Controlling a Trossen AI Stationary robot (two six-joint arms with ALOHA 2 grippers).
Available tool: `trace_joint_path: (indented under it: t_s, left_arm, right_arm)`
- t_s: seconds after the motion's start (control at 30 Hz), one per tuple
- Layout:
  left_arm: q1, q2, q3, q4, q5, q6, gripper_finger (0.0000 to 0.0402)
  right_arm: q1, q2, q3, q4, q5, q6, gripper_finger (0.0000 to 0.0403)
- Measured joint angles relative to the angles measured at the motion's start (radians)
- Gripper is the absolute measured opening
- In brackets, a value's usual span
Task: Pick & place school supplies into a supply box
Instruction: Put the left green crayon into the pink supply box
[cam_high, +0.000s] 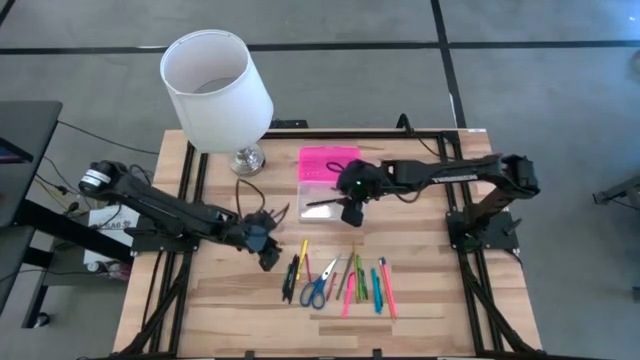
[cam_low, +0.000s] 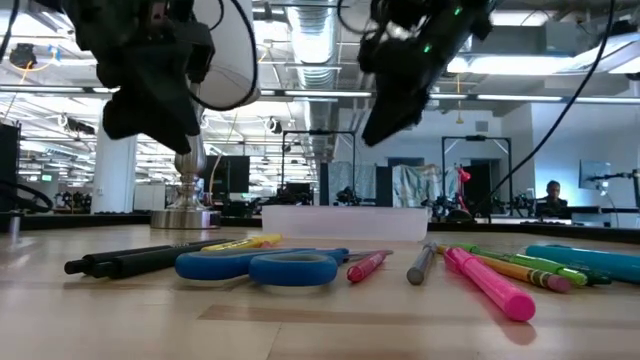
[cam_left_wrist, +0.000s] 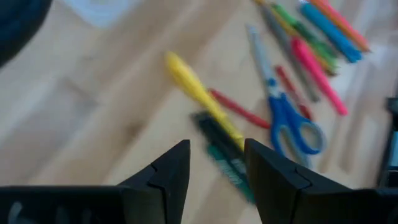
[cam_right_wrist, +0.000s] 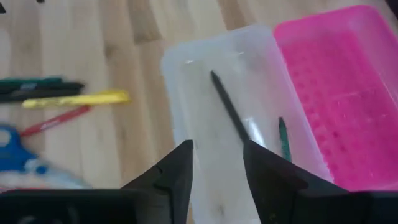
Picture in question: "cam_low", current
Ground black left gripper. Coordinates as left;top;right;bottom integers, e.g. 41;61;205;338
64;0;216;155

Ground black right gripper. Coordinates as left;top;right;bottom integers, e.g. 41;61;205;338
357;0;497;147

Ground clear plastic supply box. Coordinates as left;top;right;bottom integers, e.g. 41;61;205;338
261;204;430;244

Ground thick black pen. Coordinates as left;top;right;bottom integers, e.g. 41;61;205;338
63;243;201;275
91;238;234;280

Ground yellow highlighter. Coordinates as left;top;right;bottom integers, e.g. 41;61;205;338
201;233;284;252

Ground grey pen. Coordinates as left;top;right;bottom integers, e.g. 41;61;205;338
406;242;440;287

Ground small red-pink pen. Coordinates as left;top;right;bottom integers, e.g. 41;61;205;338
346;249;391;284

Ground blue handled scissors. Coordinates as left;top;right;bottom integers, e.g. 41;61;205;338
174;247;395;288

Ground pink highlighter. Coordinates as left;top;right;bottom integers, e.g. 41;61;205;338
443;246;537;323

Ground light green marker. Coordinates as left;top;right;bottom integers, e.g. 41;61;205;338
452;242;613;288

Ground yellow pencil pink eraser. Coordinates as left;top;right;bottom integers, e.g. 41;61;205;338
437;244;572;295

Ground teal marker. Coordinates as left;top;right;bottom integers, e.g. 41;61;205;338
524;244;640;286

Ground white building column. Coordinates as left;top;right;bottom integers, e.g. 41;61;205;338
91;119;138;215

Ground patterned cloth cover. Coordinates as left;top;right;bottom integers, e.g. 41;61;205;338
392;164;446;209

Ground black monitor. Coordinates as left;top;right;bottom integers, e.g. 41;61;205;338
202;155;251;202

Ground white shade table lamp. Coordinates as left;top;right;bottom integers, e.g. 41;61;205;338
150;0;261;230

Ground person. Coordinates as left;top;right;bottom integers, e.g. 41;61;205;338
534;179;570;220

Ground ribbed ventilation duct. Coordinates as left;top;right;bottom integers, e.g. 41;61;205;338
287;0;342;161

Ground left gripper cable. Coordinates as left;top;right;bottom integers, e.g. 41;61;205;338
187;0;259;112

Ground black aluminium table frame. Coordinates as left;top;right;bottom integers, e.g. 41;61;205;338
0;212;640;245

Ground black right arm feed cable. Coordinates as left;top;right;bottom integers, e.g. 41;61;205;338
472;0;620;214

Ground wall mounted screen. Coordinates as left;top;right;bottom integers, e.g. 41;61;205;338
579;159;612;191

